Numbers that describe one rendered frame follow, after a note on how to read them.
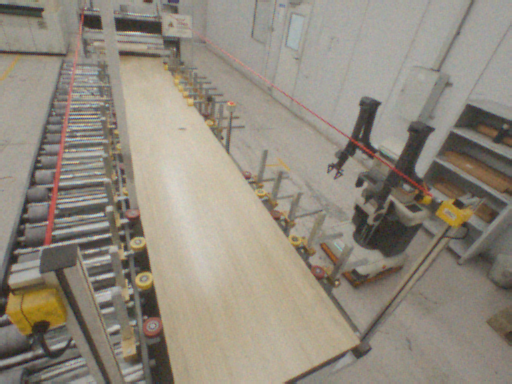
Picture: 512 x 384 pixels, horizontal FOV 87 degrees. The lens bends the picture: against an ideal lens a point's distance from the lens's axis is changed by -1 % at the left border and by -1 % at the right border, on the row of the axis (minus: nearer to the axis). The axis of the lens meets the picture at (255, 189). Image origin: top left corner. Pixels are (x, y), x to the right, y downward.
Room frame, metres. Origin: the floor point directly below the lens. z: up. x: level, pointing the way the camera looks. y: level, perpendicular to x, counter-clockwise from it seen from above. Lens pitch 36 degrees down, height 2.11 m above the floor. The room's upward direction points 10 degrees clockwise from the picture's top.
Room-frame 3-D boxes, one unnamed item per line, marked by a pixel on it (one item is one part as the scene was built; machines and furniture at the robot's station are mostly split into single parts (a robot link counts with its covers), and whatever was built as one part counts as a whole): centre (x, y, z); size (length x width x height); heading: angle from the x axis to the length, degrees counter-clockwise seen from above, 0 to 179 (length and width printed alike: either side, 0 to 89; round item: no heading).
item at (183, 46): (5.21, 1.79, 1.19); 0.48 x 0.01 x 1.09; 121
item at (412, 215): (2.11, -1.26, 0.59); 0.55 x 0.34 x 0.83; 31
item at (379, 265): (2.06, -1.18, 0.16); 0.67 x 0.64 x 0.25; 121
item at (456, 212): (0.76, -0.66, 1.20); 0.15 x 0.12 x 1.00; 31
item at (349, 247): (1.05, -0.53, 0.89); 0.04 x 0.04 x 0.48; 31
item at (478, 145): (2.71, -2.34, 0.78); 0.90 x 0.45 x 1.55; 31
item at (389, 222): (1.92, -1.07, 0.68); 0.28 x 0.27 x 0.25; 31
